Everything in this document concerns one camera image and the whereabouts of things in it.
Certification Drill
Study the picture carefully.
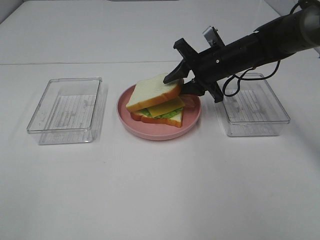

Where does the green lettuce leaf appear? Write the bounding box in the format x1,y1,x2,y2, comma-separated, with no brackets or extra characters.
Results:
137,107,184,121

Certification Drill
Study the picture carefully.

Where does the yellow cheese slice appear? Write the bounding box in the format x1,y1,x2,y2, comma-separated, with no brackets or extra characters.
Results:
147,97,185,117

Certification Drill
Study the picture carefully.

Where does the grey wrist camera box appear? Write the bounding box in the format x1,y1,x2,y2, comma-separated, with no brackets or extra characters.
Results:
202,26,225,48

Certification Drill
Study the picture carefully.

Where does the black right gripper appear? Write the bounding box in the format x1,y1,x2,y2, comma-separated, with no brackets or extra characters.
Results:
163,33,263,103

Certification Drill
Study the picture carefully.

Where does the right clear plastic tray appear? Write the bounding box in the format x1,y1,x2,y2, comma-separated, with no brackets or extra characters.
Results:
215,73,291,137

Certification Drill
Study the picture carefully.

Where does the pink round plate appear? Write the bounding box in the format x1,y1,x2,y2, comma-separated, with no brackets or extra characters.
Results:
117,85,201,141

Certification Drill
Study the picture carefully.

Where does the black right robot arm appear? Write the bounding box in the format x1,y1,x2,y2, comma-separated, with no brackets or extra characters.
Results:
163,0,320,103

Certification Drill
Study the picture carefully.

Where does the left clear plastic tray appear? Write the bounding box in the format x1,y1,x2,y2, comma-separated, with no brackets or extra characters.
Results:
26,77,108,145

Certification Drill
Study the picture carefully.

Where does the toast bread slice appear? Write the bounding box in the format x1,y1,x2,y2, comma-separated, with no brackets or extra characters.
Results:
130,111,183,128
126,73,184,113

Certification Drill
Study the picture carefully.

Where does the clear plastic tray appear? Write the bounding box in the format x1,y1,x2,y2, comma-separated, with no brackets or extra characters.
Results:
26,77,108,145
215,73,291,137

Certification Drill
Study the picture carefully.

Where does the pink bacon strip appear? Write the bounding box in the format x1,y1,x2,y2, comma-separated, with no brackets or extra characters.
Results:
180,95,196,109

